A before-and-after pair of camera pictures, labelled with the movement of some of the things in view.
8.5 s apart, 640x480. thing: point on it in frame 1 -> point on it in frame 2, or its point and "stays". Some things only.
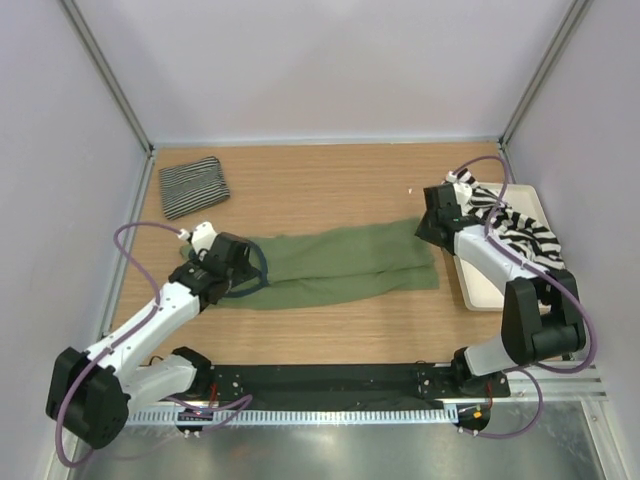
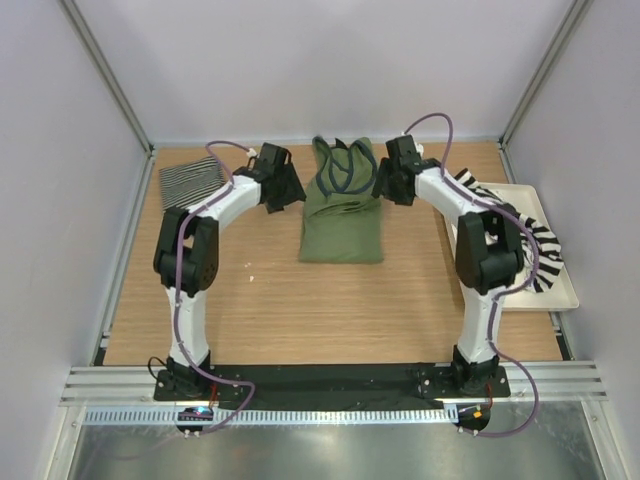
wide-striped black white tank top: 510,228 stays
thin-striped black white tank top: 192,185 stays
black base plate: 345,383 stays
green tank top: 289,270 -> 342,222
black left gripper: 242,272 -> 295,191
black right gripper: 422,231 -> 381,185
